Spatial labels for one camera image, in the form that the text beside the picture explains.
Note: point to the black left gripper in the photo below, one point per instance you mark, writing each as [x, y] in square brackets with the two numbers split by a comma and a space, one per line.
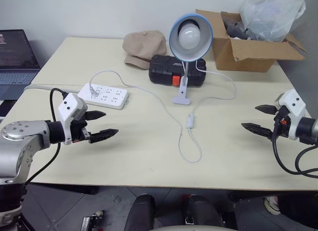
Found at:
[79, 131]

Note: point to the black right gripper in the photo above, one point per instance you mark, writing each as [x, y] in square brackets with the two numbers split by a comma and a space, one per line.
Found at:
[282, 123]

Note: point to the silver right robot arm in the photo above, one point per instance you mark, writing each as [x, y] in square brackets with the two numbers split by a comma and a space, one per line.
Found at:
[306, 130]

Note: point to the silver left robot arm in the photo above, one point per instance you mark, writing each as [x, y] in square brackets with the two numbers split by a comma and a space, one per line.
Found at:
[22, 136]

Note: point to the white power plug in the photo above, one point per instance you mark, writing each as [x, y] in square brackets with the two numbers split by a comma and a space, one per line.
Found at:
[94, 92]

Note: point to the blue white clamp desk lamp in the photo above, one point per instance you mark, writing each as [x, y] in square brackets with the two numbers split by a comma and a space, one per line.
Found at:
[198, 51]

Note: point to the white power strip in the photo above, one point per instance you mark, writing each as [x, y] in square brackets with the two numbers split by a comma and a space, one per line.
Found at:
[111, 98]

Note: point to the brown cardboard box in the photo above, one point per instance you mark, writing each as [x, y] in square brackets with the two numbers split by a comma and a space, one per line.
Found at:
[243, 54]

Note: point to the black tool case orange latch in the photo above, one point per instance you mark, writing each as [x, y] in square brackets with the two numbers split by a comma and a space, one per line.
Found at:
[164, 70]

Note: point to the white red sneaker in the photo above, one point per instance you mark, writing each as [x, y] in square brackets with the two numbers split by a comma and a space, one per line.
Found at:
[271, 205]

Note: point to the beige newsboy cap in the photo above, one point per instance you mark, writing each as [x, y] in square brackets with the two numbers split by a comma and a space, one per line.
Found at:
[144, 47]

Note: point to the dark items in cardboard box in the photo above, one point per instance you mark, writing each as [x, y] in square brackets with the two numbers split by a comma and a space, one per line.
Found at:
[232, 28]

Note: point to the dark rounded robot leg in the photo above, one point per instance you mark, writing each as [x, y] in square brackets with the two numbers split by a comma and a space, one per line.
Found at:
[140, 213]
[202, 212]

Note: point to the clear plastic bag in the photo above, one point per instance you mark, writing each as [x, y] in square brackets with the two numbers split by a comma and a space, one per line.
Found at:
[268, 17]

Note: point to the grey laptop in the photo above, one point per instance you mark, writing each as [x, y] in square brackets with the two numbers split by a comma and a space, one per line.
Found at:
[15, 54]

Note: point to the white round light bulb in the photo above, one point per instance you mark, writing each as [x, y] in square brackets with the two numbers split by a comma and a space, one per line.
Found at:
[188, 36]

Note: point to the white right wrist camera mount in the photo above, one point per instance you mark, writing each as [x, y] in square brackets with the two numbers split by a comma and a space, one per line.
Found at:
[294, 104]

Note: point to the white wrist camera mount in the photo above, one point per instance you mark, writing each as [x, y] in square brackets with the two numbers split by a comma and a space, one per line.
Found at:
[294, 104]
[69, 104]

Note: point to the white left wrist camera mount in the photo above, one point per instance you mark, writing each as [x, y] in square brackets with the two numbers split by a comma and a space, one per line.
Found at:
[69, 104]

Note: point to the black table frame bar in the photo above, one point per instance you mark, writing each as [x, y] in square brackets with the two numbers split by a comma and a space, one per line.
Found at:
[64, 188]

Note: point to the black caster wheel bracket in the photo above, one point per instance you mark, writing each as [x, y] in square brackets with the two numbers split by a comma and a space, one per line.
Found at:
[90, 221]

